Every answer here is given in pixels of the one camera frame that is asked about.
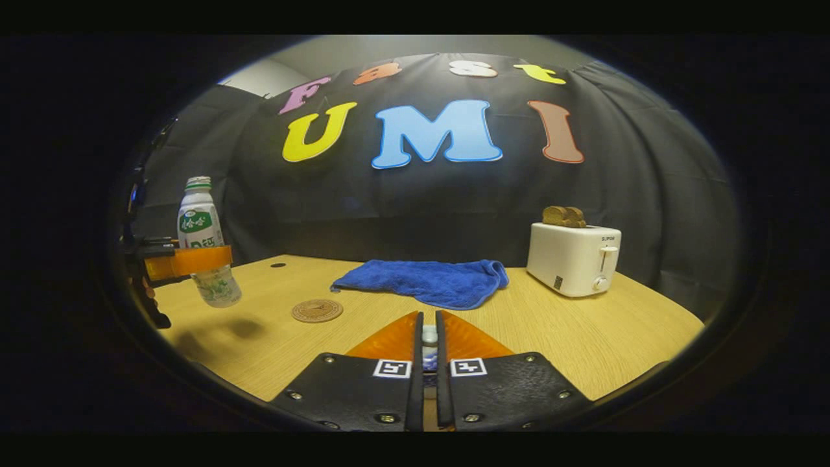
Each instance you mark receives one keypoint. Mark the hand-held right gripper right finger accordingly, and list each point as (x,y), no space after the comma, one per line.
(442,389)

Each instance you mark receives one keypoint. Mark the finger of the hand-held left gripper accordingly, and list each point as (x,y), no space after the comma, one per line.
(194,259)
(155,244)

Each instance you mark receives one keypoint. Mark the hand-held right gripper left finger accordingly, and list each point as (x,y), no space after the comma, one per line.
(418,389)

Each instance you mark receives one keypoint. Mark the white water bottle green label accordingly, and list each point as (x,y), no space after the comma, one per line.
(198,224)

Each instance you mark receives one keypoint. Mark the round cork coaster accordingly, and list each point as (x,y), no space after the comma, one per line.
(317,311)

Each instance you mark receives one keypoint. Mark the blue towel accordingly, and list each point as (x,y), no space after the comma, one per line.
(428,280)

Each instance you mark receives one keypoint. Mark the white toaster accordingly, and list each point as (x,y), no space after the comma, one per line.
(567,259)

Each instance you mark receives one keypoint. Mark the black backdrop cloth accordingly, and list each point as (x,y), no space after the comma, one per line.
(454,207)

